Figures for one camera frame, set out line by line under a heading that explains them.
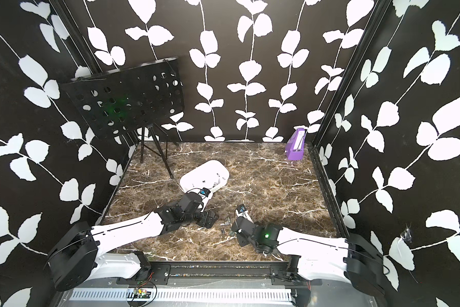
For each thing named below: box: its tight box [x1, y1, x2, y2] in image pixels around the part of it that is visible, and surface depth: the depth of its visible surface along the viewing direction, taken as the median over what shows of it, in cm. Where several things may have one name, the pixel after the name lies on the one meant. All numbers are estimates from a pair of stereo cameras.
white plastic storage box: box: [179, 159, 230, 193], surface depth 103 cm
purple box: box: [284, 127, 308, 161], surface depth 111 cm
